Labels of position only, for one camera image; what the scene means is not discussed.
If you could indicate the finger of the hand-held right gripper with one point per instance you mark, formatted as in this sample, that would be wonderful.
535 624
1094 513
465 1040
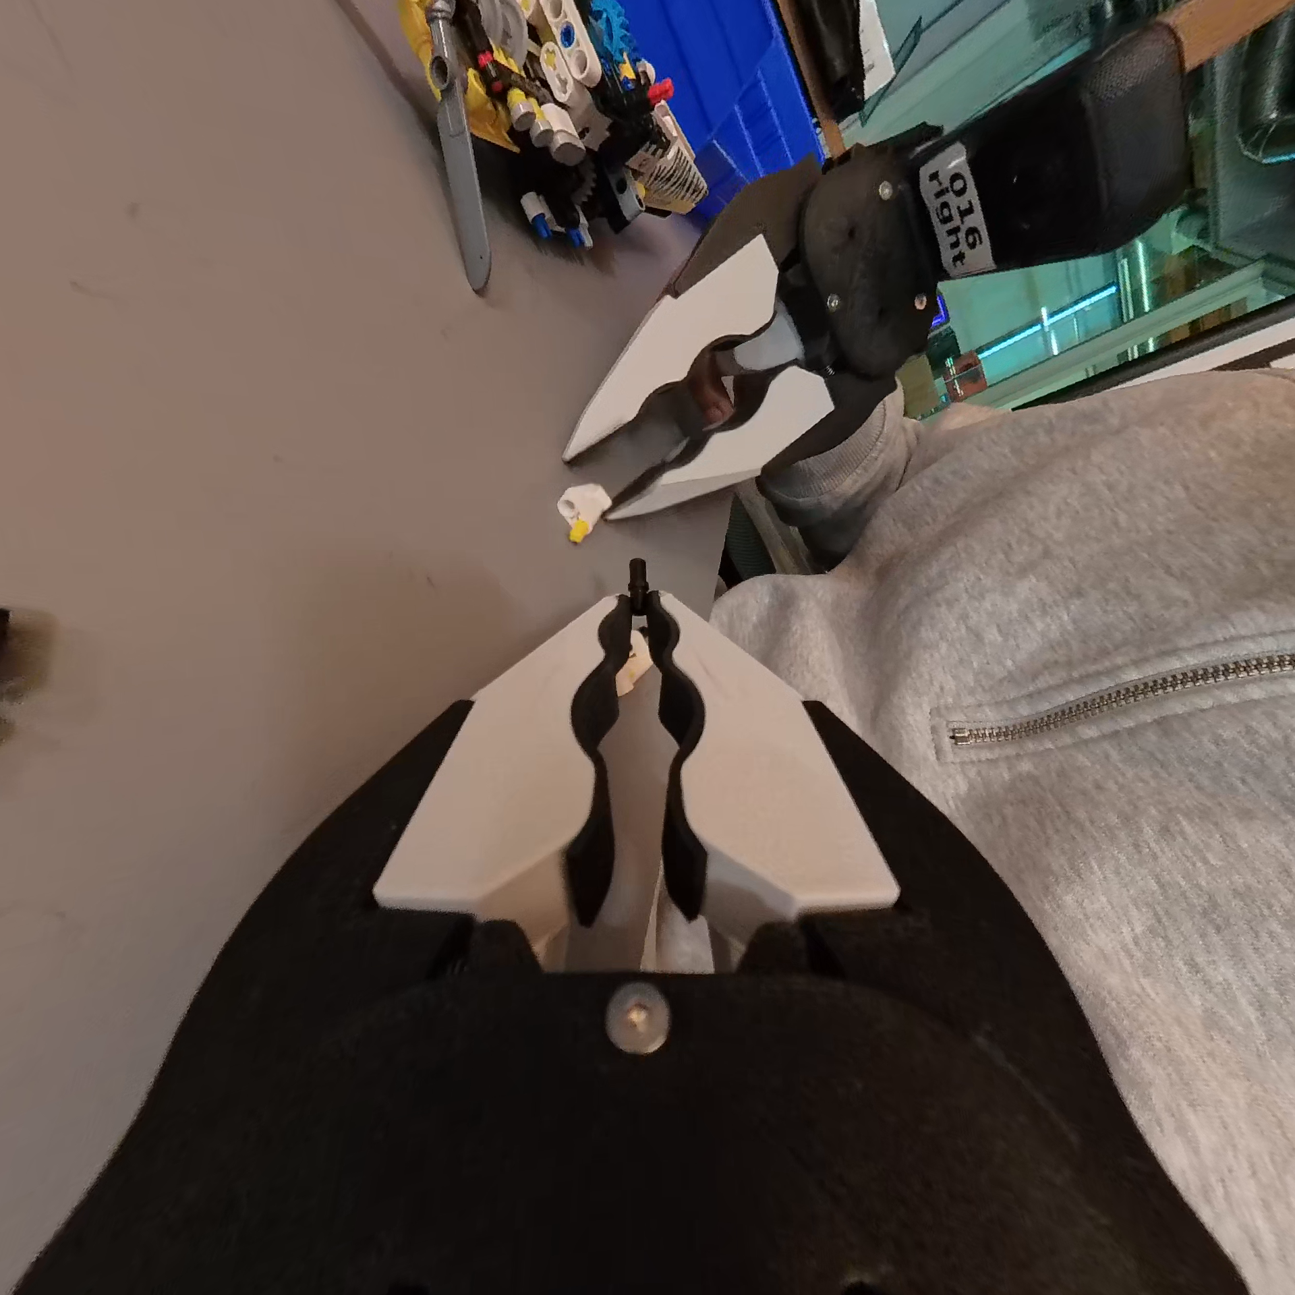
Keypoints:
687 323
769 424

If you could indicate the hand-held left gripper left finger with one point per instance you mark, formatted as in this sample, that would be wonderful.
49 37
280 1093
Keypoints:
485 798

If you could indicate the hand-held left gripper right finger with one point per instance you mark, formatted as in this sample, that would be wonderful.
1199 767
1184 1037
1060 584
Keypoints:
789 798

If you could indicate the person's right forearm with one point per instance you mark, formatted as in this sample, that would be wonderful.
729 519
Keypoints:
849 465

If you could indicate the blue storage bin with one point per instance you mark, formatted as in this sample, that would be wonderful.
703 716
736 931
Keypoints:
727 70

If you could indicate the white lego connector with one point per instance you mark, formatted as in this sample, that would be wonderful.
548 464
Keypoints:
575 502

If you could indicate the lego plane model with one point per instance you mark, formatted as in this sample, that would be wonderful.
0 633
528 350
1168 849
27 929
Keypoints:
565 100

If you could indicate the person's right hand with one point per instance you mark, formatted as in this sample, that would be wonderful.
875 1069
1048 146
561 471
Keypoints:
710 394

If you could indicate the black office chair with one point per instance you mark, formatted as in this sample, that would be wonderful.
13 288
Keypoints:
758 536

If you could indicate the black lego connector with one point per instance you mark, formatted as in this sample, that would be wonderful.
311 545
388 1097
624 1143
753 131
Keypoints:
15 656

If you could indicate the black lego pin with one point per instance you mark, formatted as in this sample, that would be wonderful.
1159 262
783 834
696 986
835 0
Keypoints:
636 584

